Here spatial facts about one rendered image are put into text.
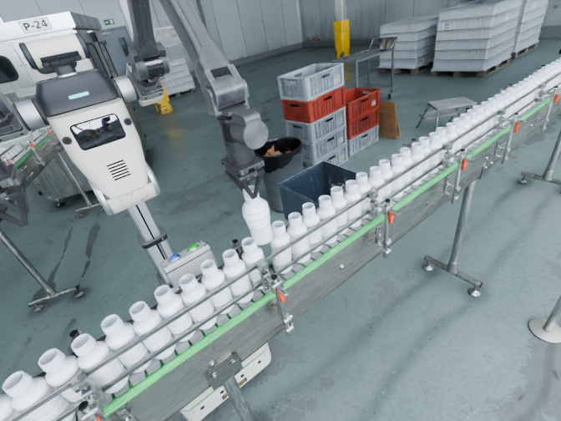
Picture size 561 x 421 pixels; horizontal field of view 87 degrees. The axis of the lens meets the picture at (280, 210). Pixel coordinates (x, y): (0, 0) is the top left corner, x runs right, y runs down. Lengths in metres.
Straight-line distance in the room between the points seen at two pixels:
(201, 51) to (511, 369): 1.94
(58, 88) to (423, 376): 1.98
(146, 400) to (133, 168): 0.75
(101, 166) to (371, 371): 1.60
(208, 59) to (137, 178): 0.67
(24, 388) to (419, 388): 1.59
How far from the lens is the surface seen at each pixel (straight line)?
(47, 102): 1.24
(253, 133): 0.60
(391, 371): 1.88
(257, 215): 0.76
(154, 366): 0.87
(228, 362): 0.95
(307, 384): 1.84
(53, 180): 4.70
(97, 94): 1.24
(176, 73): 10.24
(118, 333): 0.78
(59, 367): 0.81
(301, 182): 1.58
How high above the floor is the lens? 1.66
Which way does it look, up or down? 33 degrees down
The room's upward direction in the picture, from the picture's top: 11 degrees counter-clockwise
